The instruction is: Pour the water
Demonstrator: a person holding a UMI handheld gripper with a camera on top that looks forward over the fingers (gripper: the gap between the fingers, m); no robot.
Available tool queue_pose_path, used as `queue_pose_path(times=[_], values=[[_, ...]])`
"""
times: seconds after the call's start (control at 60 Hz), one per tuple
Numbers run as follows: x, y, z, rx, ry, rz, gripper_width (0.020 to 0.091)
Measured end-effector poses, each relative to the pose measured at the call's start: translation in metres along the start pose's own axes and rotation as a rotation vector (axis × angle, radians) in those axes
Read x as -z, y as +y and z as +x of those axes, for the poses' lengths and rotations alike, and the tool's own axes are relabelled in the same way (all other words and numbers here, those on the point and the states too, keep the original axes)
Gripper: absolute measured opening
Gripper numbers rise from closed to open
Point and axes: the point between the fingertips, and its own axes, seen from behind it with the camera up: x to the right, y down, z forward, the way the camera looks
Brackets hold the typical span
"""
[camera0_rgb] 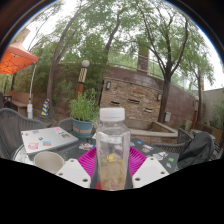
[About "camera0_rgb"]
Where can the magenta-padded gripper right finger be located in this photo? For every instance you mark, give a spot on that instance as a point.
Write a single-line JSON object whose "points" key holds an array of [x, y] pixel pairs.
{"points": [[138, 161]]}

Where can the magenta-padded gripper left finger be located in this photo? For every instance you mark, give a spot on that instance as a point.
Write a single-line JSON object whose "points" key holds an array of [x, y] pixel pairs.
{"points": [[87, 163]]}

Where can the clear white-capped drink bottle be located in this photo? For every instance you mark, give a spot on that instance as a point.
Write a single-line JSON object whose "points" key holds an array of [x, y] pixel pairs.
{"points": [[112, 150]]}

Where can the black laptop with stickers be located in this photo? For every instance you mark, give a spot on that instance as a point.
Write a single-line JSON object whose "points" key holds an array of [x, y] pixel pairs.
{"points": [[156, 151]]}

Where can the grey mesh garden chair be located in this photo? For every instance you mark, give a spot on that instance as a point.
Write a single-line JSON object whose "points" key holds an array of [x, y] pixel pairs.
{"points": [[16, 126], [66, 124], [166, 147]]}

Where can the white ribbed mug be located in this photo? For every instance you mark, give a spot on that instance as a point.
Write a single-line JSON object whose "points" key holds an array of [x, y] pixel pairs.
{"points": [[48, 161]]}

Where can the silver laptop with stickers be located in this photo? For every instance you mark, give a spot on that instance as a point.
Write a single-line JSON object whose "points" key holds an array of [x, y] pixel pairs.
{"points": [[50, 138]]}

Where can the green plant in teal pot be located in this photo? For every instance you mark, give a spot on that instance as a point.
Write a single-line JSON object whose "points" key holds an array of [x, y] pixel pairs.
{"points": [[83, 110]]}

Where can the black backpack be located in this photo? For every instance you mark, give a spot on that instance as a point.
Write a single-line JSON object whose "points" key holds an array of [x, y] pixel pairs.
{"points": [[198, 148]]}

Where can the dark-trunked forked tree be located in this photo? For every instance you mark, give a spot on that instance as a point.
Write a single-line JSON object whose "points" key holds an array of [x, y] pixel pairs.
{"points": [[165, 100]]}

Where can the blue yellow striped bollard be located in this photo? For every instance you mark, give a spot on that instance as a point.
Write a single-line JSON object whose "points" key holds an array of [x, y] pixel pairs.
{"points": [[45, 108]]}

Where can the leaning brown-trunked tree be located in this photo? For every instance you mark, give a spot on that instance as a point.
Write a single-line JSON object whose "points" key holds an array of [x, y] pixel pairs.
{"points": [[53, 73]]}

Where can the orange canopy tent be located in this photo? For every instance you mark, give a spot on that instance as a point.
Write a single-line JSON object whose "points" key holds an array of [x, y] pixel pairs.
{"points": [[16, 58]]}

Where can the black wall lantern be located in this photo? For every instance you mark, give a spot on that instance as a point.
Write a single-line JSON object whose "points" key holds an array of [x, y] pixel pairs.
{"points": [[159, 97], [108, 85]]}

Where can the slim wooden lamp post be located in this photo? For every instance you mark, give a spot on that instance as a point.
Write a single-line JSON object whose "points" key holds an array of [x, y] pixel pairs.
{"points": [[195, 113]]}

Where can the globe-topped wooden lamp post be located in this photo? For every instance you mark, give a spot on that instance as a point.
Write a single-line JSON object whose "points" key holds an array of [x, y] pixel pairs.
{"points": [[81, 78]]}

